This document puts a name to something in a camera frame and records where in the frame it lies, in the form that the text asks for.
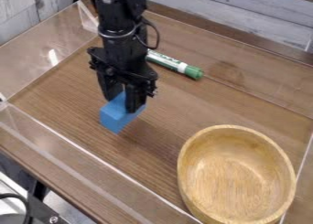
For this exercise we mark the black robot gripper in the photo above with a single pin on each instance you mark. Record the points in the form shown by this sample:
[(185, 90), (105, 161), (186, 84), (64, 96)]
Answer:
[(122, 69)]

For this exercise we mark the blue rectangular block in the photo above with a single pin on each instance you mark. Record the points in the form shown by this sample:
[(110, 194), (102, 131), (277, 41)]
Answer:
[(113, 115)]

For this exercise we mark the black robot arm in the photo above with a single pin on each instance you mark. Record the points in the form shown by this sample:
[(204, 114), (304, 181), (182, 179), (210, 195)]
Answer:
[(121, 16)]

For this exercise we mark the brown wooden bowl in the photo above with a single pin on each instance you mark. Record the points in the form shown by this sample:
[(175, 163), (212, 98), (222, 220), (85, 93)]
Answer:
[(236, 177)]

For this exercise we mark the green white marker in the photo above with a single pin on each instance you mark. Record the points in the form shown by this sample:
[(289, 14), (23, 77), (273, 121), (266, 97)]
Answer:
[(175, 65)]

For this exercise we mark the black metal table leg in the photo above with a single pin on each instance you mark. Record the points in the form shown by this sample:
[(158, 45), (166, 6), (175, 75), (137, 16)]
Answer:
[(39, 191)]

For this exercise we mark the clear acrylic tray wall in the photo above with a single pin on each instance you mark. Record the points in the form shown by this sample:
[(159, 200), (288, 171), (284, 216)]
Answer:
[(118, 176)]

